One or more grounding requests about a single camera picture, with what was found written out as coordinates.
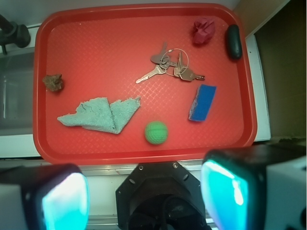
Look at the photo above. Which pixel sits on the bunch of metal keys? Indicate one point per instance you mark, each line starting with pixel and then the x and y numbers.
pixel 164 65

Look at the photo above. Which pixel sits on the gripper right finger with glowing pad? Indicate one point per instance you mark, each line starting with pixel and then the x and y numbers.
pixel 261 187

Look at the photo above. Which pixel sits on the grey-green folded cloth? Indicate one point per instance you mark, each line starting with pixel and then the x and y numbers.
pixel 99 115

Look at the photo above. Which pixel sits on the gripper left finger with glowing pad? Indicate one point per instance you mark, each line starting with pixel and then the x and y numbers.
pixel 50 197

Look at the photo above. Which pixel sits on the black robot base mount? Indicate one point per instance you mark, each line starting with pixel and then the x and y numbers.
pixel 161 196

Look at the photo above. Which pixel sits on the crumpled dark red paper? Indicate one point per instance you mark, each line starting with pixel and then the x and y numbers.
pixel 203 31

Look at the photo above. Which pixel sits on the blue sponge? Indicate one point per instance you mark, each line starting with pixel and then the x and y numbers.
pixel 202 103

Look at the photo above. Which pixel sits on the green dimpled ball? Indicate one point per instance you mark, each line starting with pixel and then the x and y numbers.
pixel 156 132

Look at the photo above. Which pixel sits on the black oblong case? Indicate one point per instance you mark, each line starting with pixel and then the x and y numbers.
pixel 233 42

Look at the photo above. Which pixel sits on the brown rock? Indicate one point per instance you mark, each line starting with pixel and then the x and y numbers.
pixel 54 83

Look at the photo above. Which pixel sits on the black clamp knob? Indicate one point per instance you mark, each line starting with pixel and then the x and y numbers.
pixel 13 33

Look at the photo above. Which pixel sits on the red plastic tray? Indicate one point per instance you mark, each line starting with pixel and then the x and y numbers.
pixel 102 51

